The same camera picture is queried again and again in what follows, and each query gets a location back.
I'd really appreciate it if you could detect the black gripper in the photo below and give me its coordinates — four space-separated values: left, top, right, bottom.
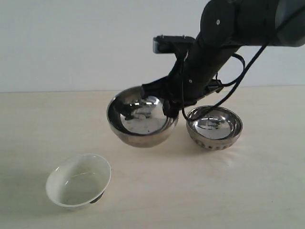
141 35 240 117

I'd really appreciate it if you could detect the plain stainless steel bowl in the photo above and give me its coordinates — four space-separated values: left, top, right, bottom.
106 86 179 148

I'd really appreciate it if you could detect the patterned stainless steel bowl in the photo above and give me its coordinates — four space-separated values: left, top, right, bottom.
186 105 243 151

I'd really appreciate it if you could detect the white ceramic bowl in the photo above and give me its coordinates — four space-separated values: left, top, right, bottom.
45 153 112 210

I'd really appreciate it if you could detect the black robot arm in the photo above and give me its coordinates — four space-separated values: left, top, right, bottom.
141 0 305 117

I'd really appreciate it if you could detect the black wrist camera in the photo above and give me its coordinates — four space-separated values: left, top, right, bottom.
152 34 195 54

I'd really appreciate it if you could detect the black cable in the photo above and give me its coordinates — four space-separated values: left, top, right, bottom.
180 0 305 120

